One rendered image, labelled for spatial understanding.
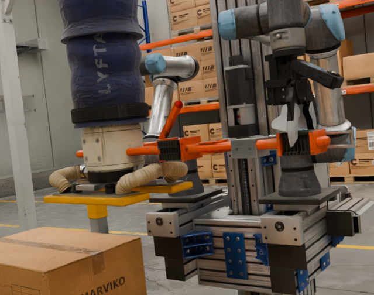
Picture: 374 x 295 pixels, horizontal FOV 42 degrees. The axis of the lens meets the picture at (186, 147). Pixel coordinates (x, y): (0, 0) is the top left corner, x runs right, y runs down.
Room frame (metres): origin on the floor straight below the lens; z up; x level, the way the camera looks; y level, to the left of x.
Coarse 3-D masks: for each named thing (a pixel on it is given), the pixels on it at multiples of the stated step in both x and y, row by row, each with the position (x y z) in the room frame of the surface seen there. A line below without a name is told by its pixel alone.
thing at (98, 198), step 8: (112, 184) 1.32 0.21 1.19; (72, 192) 1.43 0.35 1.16; (80, 192) 1.41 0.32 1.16; (88, 192) 1.39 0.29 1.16; (96, 192) 1.37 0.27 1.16; (104, 192) 1.36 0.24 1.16; (112, 192) 1.31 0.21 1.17; (136, 192) 1.30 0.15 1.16; (48, 200) 1.42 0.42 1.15; (56, 200) 1.40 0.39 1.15; (64, 200) 1.37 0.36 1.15; (72, 200) 1.35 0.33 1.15; (80, 200) 1.33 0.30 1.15; (88, 200) 1.31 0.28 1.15; (96, 200) 1.29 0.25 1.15; (104, 200) 1.27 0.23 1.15; (112, 200) 1.25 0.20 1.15; (120, 200) 1.23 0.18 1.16; (128, 200) 1.24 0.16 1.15; (136, 200) 1.26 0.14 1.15; (144, 200) 1.28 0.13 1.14
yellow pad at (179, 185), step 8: (160, 176) 1.47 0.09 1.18; (144, 184) 1.46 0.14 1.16; (152, 184) 1.44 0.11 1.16; (160, 184) 1.42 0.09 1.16; (168, 184) 1.40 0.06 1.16; (176, 184) 1.41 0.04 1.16; (184, 184) 1.42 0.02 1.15; (192, 184) 1.45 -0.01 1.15; (144, 192) 1.44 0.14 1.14; (152, 192) 1.42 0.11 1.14; (160, 192) 1.40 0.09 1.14; (168, 192) 1.38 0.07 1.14; (176, 192) 1.39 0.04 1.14
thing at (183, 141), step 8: (192, 136) 1.27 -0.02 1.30; (200, 136) 1.29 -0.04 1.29; (160, 144) 1.26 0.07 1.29; (168, 144) 1.25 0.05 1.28; (176, 144) 1.23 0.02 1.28; (184, 144) 1.24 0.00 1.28; (160, 152) 1.28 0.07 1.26; (168, 152) 1.26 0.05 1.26; (176, 152) 1.24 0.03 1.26; (184, 152) 1.24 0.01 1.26; (200, 152) 1.29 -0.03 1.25; (160, 160) 1.28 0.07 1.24; (184, 160) 1.23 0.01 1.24
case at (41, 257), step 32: (0, 256) 1.62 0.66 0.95; (32, 256) 1.57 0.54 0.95; (64, 256) 1.53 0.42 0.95; (96, 256) 1.53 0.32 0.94; (128, 256) 1.64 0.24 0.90; (0, 288) 1.55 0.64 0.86; (32, 288) 1.43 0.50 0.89; (64, 288) 1.43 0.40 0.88; (96, 288) 1.52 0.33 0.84; (128, 288) 1.63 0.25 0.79
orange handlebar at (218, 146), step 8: (320, 136) 1.03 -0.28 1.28; (144, 144) 1.59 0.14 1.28; (152, 144) 1.62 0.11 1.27; (192, 144) 1.24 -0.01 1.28; (200, 144) 1.21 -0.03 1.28; (208, 144) 1.20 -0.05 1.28; (216, 144) 1.18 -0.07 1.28; (224, 144) 1.17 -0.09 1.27; (256, 144) 1.11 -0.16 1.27; (264, 144) 1.10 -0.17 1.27; (272, 144) 1.08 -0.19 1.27; (320, 144) 1.02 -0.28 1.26; (328, 144) 1.04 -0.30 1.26; (80, 152) 1.50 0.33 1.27; (128, 152) 1.36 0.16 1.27; (136, 152) 1.35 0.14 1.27; (144, 152) 1.33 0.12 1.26; (152, 152) 1.31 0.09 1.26; (192, 152) 1.23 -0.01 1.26; (208, 152) 1.19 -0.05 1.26; (216, 152) 1.18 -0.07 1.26
